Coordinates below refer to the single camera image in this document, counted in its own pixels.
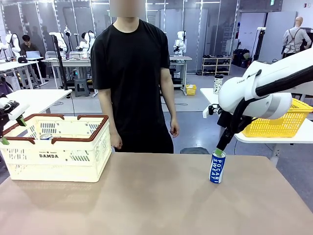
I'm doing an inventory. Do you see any person's left hand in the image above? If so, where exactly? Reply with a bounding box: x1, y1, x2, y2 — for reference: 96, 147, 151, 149
169, 118, 180, 139

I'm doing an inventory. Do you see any seated person in background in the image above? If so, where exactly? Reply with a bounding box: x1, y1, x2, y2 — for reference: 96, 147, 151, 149
21, 34, 47, 79

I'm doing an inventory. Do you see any person's left forearm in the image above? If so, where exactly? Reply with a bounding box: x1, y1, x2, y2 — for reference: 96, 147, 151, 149
162, 94, 178, 120

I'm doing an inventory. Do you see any white lab workbench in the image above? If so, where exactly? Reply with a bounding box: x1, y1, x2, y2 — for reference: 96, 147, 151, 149
41, 57, 95, 97
0, 60, 48, 89
170, 55, 193, 89

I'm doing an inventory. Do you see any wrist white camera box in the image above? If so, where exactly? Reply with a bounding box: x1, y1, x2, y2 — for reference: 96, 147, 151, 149
202, 103, 223, 119
0, 97, 30, 121

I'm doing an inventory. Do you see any black tripod stand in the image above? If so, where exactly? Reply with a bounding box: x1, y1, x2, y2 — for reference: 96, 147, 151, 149
49, 33, 69, 91

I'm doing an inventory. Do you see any dark jacket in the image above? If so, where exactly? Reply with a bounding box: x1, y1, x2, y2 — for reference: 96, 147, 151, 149
0, 76, 14, 97

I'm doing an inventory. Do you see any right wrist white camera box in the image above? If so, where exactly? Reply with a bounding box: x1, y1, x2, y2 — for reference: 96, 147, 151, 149
202, 103, 223, 119

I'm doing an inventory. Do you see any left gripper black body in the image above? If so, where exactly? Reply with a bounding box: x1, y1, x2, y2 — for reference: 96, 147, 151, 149
0, 107, 16, 137

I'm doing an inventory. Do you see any yellow plastic shopping basket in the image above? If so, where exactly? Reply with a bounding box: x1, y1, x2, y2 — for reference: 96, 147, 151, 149
242, 97, 313, 138

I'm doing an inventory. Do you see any white side table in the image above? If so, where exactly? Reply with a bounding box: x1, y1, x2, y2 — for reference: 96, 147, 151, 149
0, 89, 73, 130
200, 87, 313, 167

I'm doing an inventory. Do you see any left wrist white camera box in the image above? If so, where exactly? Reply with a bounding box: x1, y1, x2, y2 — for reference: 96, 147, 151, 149
0, 97, 30, 121

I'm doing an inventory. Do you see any white shoe rack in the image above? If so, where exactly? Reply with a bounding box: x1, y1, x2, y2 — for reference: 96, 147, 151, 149
201, 56, 232, 76

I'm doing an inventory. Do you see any black braided cable sleeve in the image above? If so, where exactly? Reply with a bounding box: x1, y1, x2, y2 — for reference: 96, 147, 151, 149
227, 73, 313, 138

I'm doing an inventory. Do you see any person's right forearm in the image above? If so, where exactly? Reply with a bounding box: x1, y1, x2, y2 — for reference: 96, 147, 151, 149
99, 105, 117, 136

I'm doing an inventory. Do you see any grey laptop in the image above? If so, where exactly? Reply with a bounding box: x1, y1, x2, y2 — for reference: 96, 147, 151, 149
25, 50, 42, 59

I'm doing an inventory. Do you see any person in black t-shirt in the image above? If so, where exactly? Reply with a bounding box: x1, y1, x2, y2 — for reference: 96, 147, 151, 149
90, 0, 180, 154

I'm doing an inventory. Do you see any white black-spotted tumbler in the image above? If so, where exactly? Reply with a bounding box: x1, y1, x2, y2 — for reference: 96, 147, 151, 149
213, 74, 224, 95

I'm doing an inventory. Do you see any mannequin with grey apron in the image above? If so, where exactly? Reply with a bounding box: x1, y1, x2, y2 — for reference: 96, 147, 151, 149
281, 16, 313, 59

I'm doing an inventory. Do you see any grey step stool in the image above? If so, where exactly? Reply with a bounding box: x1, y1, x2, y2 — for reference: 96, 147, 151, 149
74, 78, 90, 98

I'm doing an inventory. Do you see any pile of black bags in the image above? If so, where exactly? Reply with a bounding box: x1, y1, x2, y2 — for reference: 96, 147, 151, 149
232, 48, 252, 69

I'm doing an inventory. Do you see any cream basket with brown handles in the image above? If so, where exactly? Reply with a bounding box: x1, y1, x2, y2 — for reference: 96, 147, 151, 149
0, 114, 112, 183

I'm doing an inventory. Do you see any black pole with white top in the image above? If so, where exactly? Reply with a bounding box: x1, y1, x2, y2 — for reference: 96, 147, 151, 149
253, 27, 267, 62

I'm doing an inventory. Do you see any person's right hand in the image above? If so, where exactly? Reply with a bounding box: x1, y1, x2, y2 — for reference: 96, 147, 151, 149
110, 133, 123, 150

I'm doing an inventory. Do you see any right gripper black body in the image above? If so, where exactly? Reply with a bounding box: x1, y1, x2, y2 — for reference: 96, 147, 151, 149
218, 114, 254, 134

